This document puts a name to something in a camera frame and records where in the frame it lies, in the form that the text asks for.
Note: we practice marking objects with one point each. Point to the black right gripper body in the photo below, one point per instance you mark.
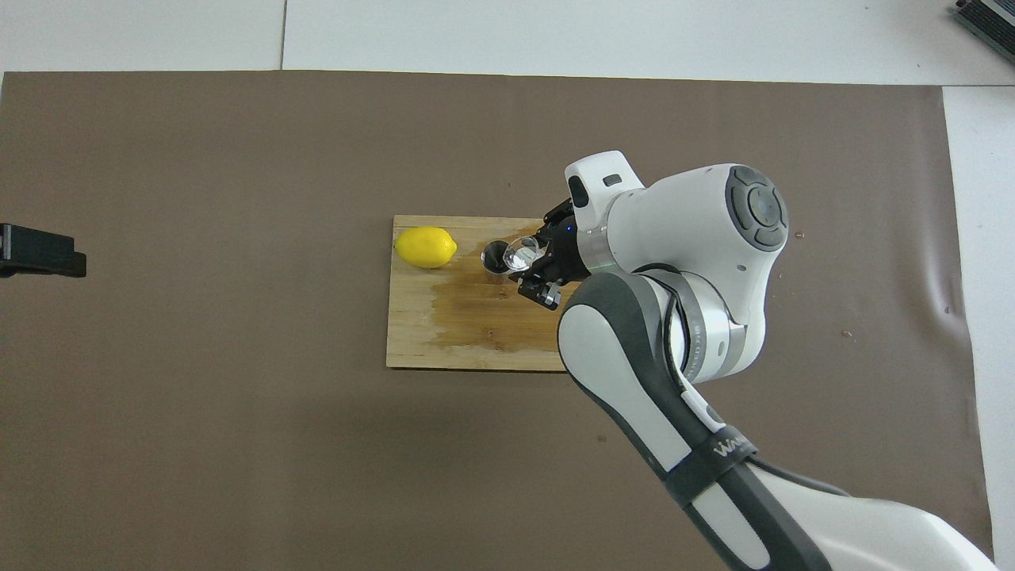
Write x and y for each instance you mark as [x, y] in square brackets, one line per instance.
[567, 254]

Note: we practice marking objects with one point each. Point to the small clear glass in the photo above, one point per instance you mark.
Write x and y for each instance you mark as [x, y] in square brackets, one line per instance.
[523, 255]

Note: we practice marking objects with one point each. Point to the steel double jigger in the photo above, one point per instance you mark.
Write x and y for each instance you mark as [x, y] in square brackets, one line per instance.
[492, 255]

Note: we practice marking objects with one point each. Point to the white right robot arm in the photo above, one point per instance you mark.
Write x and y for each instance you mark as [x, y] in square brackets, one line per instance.
[698, 230]

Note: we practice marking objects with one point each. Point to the yellow lemon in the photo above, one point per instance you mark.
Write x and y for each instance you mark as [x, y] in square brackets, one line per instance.
[426, 247]

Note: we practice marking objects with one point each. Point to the brown paper table mat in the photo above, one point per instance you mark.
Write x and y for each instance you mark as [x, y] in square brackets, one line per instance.
[238, 436]

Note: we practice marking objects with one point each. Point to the grey finned metal device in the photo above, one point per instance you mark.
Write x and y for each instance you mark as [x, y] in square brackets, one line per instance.
[991, 24]

